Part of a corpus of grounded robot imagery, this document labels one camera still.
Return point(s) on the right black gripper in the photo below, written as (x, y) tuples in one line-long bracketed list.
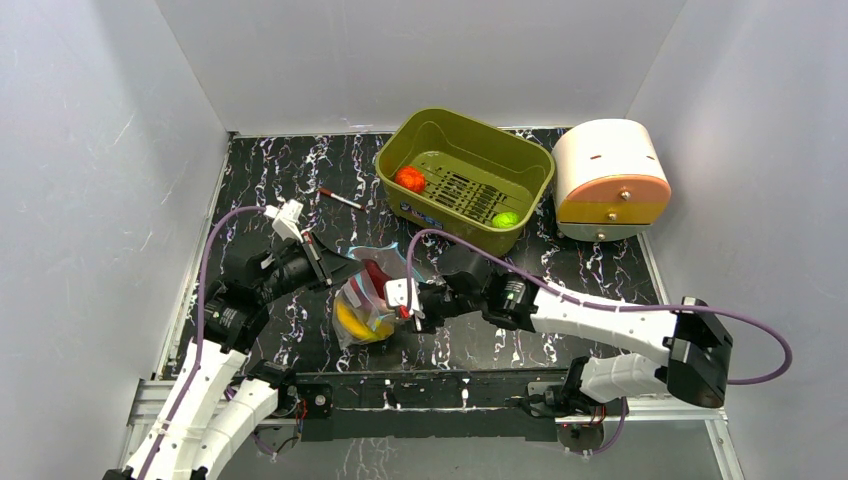
[(423, 310)]

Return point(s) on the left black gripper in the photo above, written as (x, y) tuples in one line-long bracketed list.
[(333, 266)]

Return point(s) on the red toy chili pepper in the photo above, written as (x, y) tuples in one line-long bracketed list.
[(378, 277)]

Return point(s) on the orange toy papaya slice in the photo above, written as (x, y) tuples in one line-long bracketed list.
[(369, 290)]

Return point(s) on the clear zip top bag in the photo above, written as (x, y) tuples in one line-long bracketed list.
[(360, 314)]

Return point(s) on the yellow toy banana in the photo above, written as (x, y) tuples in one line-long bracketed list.
[(350, 330)]

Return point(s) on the olive green plastic basket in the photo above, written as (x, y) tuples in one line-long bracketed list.
[(474, 171)]

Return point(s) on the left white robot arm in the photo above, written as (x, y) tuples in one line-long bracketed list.
[(192, 437)]

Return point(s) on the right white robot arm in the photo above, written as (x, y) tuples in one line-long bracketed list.
[(681, 352)]

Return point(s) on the marker pen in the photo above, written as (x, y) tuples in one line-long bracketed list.
[(336, 197)]

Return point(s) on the green toy lime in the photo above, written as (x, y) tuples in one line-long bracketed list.
[(506, 220)]

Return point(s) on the red orange toy tomato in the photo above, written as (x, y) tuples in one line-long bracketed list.
[(411, 178)]

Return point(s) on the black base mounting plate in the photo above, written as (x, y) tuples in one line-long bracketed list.
[(424, 404)]

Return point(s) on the white orange cylindrical container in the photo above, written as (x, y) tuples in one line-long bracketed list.
[(610, 184)]

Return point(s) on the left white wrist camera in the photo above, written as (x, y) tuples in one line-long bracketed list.
[(285, 220)]

